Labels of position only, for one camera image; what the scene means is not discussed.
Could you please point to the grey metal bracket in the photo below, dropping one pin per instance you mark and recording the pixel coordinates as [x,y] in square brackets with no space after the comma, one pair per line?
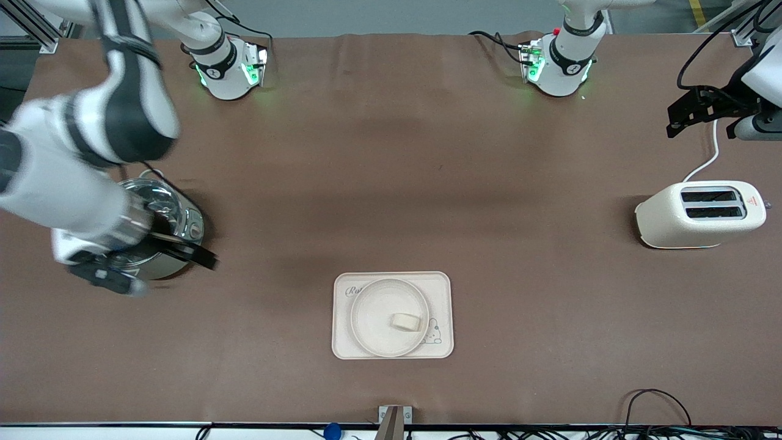
[394,421]

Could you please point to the glass pot lid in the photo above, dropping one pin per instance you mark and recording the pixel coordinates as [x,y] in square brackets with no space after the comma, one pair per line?
[162,205]

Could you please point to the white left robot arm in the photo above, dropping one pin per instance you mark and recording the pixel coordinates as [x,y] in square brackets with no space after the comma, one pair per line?
[565,67]

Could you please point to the steel pot with glass lid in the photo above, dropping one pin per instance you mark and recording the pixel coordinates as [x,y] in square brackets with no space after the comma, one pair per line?
[189,223]

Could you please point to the cream rabbit print tray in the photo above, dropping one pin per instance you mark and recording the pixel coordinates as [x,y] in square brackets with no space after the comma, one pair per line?
[348,342]

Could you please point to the brown table mat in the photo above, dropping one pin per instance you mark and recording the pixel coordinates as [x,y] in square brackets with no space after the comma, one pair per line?
[427,153]

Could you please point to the blue round knob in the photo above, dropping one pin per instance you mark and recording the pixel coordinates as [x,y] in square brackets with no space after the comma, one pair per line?
[332,432]

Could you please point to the cream two-slot toaster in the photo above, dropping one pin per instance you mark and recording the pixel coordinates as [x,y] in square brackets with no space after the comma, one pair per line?
[696,223]

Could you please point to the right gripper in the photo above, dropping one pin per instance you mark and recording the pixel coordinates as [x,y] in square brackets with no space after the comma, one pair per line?
[164,235]

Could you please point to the aluminium frame profile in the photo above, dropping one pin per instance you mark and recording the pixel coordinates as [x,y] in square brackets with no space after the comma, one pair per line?
[748,27]
[43,30]

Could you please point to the small white bun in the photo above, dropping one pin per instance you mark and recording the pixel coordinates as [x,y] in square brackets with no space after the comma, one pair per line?
[408,322]

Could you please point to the round cream plate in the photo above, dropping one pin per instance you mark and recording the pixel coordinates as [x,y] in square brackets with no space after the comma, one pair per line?
[382,305]

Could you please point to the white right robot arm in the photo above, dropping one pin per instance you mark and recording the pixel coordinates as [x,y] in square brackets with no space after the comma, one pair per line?
[131,116]

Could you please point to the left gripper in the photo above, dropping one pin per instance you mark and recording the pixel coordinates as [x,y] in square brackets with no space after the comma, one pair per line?
[723,104]

